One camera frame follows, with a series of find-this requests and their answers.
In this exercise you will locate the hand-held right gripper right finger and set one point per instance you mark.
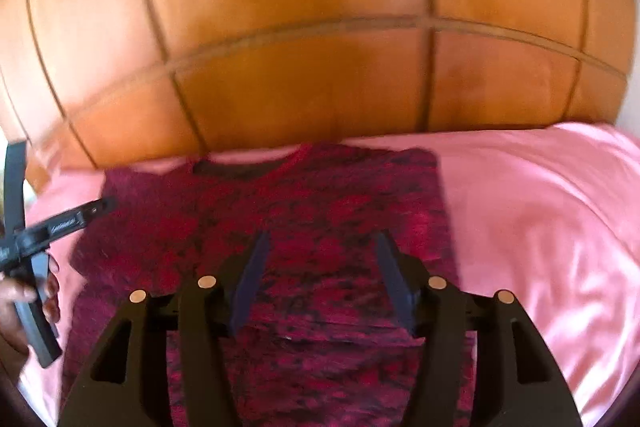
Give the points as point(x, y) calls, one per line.
point(392, 282)

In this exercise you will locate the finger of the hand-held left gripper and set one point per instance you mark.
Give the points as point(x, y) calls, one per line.
point(16, 187)
point(70, 222)

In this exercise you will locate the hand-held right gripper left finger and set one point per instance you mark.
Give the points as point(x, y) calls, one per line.
point(252, 282)

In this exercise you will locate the dark red floral garment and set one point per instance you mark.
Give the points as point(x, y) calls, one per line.
point(325, 207)

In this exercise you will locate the person's left hand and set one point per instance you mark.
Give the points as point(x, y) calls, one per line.
point(10, 322)

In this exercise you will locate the pink bed sheet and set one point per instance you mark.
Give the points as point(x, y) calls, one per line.
point(525, 217)

